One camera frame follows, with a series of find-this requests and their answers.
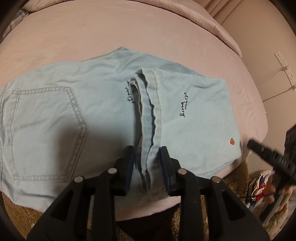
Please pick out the visible finger of the right gripper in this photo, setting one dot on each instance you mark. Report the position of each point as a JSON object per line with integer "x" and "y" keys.
{"x": 270, "y": 156}

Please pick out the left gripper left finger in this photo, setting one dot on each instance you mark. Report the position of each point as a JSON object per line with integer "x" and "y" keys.
{"x": 67, "y": 216}

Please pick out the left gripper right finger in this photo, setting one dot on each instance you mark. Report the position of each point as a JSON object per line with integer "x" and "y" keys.
{"x": 228, "y": 218}

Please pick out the light blue strawberry pants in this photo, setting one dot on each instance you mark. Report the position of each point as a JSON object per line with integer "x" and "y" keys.
{"x": 76, "y": 118}

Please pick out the person right hand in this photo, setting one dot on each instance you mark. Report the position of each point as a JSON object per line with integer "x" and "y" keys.
{"x": 270, "y": 190}

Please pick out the red white blue shoe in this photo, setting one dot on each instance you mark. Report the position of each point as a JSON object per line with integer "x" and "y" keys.
{"x": 259, "y": 185}

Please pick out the pink folded quilt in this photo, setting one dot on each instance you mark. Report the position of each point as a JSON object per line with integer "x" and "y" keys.
{"x": 185, "y": 14}

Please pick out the pink curtain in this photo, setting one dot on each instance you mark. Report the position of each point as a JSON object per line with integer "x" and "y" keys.
{"x": 220, "y": 9}

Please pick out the pink bed sheet mattress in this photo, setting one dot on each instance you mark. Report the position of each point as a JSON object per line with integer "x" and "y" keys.
{"x": 18, "y": 57}

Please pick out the plaid pillow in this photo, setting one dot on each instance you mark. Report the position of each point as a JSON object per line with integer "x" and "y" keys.
{"x": 21, "y": 14}

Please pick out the white wall power strip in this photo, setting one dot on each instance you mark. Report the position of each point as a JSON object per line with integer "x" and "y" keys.
{"x": 285, "y": 67}

